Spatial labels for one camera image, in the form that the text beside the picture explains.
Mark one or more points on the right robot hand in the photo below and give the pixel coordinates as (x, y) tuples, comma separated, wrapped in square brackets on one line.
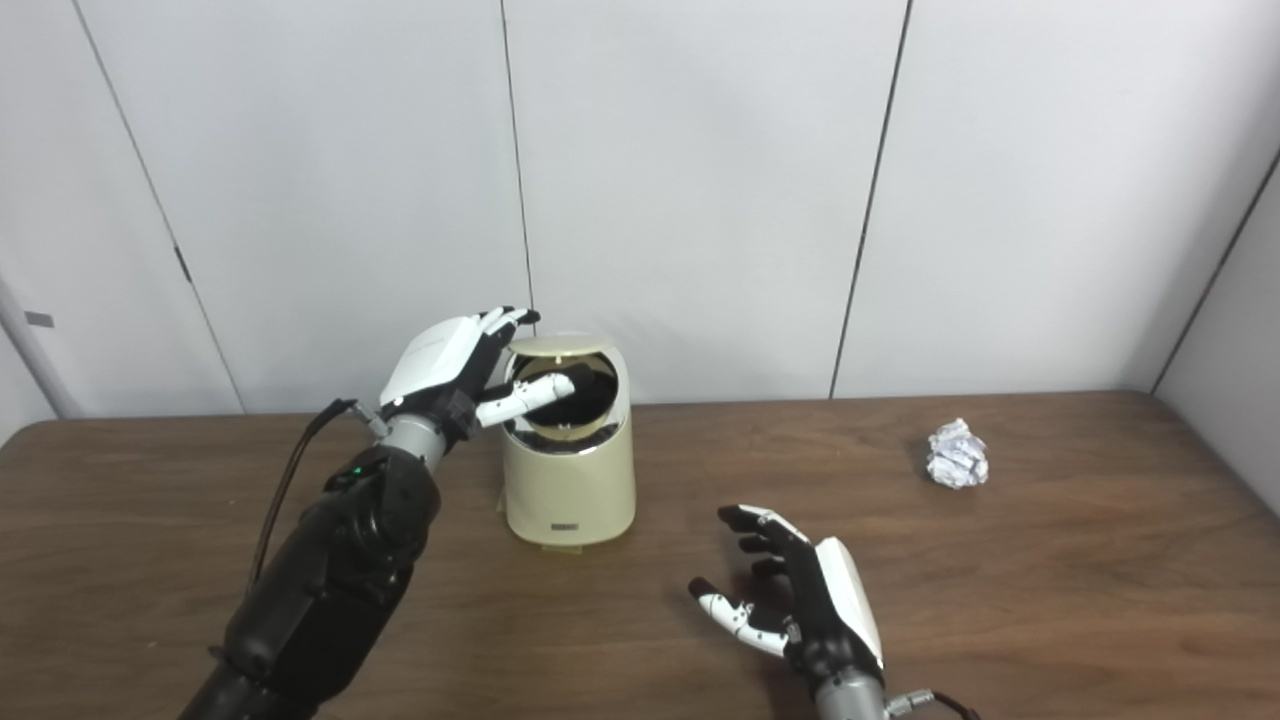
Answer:
[(825, 610)]

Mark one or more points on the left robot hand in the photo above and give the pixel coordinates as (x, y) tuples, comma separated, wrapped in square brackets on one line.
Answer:
[(440, 365)]

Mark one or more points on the cream round bin lid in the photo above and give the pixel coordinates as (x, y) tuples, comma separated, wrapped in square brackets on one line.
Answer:
[(560, 346)]

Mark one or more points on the white paper ball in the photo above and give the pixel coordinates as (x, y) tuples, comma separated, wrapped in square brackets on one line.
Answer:
[(957, 455)]

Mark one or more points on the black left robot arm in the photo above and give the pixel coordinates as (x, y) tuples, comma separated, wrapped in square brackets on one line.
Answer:
[(330, 580)]

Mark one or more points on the black bin liner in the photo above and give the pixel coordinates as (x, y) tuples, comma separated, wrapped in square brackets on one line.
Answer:
[(597, 395)]

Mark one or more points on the cream-colored bin body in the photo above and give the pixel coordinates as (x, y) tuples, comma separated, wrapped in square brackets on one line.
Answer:
[(570, 485)]

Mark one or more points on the black wall seam clip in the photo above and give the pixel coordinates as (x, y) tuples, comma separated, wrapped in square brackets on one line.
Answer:
[(183, 265)]

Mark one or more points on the small gray wall tag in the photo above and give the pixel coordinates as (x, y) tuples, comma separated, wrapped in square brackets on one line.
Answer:
[(39, 320)]

